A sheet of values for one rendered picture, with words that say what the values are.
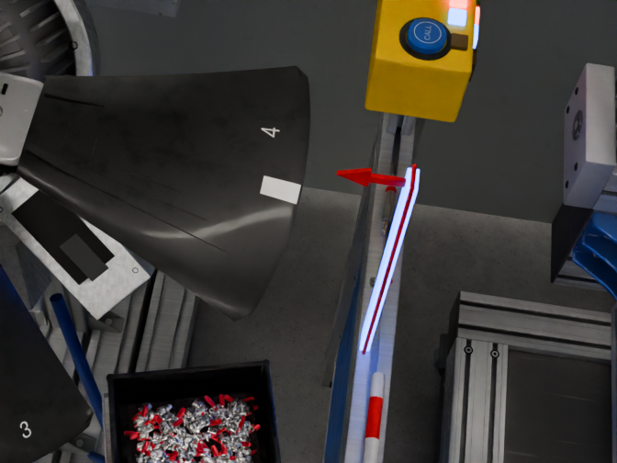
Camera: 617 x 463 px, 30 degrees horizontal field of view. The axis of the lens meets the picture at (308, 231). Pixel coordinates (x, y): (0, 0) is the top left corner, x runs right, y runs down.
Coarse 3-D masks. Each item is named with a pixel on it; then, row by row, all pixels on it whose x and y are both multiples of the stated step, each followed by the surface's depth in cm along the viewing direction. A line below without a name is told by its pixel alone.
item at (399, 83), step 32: (384, 0) 120; (416, 0) 120; (448, 0) 121; (384, 32) 118; (448, 32) 118; (384, 64) 117; (416, 64) 116; (448, 64) 116; (384, 96) 121; (416, 96) 120; (448, 96) 120
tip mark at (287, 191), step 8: (264, 176) 96; (264, 184) 96; (272, 184) 96; (280, 184) 96; (288, 184) 96; (296, 184) 97; (264, 192) 96; (272, 192) 96; (280, 192) 96; (288, 192) 96; (296, 192) 96; (288, 200) 96; (296, 200) 96
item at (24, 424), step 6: (24, 414) 106; (30, 414) 107; (18, 420) 106; (24, 420) 106; (30, 420) 107; (18, 426) 106; (24, 426) 106; (30, 426) 107; (18, 432) 106; (24, 432) 106; (30, 432) 107; (36, 432) 107; (18, 438) 106; (24, 438) 106; (30, 438) 107; (24, 444) 107
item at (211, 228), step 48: (48, 96) 96; (96, 96) 97; (144, 96) 98; (192, 96) 98; (240, 96) 98; (288, 96) 99; (48, 144) 94; (96, 144) 94; (144, 144) 95; (192, 144) 96; (240, 144) 97; (288, 144) 97; (48, 192) 92; (96, 192) 93; (144, 192) 94; (192, 192) 95; (240, 192) 95; (144, 240) 93; (192, 240) 94; (240, 240) 95; (192, 288) 93; (240, 288) 94
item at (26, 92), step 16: (0, 80) 97; (16, 80) 97; (32, 80) 97; (0, 96) 96; (16, 96) 96; (32, 96) 97; (16, 112) 95; (32, 112) 96; (0, 128) 94; (16, 128) 95; (0, 144) 93; (16, 144) 94; (0, 160) 93; (16, 160) 93
